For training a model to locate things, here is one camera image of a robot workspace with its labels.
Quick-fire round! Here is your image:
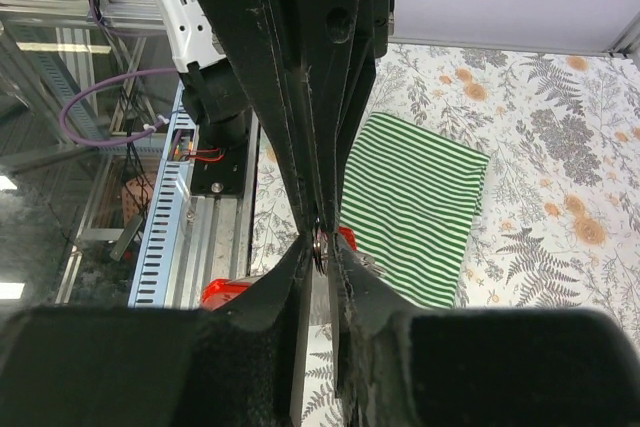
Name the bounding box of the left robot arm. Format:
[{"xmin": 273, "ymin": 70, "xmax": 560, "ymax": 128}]
[{"xmin": 155, "ymin": 0, "xmax": 395, "ymax": 233}]

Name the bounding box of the slotted cable duct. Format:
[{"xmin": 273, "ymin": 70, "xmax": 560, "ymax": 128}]
[{"xmin": 128, "ymin": 86, "xmax": 195, "ymax": 308}]

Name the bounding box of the green striped cloth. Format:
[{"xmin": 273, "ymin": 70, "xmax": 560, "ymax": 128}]
[{"xmin": 341, "ymin": 113, "xmax": 490, "ymax": 309}]

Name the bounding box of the red key tag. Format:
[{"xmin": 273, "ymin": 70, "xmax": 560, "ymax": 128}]
[{"xmin": 337, "ymin": 226, "xmax": 358, "ymax": 251}]

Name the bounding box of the red keyring fob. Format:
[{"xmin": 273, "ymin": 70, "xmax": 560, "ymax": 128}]
[{"xmin": 200, "ymin": 279, "xmax": 252, "ymax": 310}]

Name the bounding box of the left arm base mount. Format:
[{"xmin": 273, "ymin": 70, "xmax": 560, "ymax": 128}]
[{"xmin": 190, "ymin": 114, "xmax": 260, "ymax": 199}]

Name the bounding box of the silver key under tags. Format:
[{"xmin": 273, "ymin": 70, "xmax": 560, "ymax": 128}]
[{"xmin": 360, "ymin": 254, "xmax": 386, "ymax": 278}]

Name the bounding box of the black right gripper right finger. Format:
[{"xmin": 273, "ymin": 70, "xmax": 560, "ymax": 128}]
[{"xmin": 328, "ymin": 234, "xmax": 639, "ymax": 426}]

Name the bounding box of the aluminium front rail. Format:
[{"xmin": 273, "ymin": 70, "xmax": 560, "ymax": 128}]
[{"xmin": 164, "ymin": 117, "xmax": 260, "ymax": 309}]

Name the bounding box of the metal keyring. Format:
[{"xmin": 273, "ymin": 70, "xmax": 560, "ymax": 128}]
[{"xmin": 312, "ymin": 218, "xmax": 328, "ymax": 276}]

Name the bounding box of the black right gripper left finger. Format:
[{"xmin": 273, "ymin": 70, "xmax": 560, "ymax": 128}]
[{"xmin": 1, "ymin": 234, "xmax": 312, "ymax": 426}]

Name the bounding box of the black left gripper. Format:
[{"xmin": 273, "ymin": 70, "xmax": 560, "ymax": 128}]
[{"xmin": 197, "ymin": 0, "xmax": 394, "ymax": 233}]

